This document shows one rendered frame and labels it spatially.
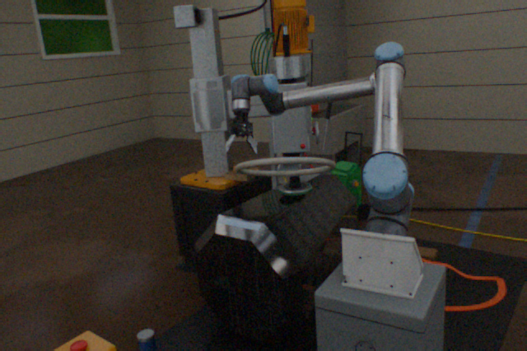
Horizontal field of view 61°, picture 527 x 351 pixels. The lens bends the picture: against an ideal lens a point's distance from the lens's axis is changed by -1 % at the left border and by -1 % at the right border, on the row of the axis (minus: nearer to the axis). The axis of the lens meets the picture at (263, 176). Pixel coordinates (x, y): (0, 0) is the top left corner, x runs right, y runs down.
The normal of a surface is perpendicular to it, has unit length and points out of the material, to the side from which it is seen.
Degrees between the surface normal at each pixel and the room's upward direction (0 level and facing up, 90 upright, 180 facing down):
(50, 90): 90
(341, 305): 90
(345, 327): 90
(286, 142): 90
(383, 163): 48
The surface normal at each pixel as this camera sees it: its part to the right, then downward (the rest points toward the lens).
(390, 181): -0.34, -0.43
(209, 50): -0.13, 0.28
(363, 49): -0.52, 0.27
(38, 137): 0.85, 0.07
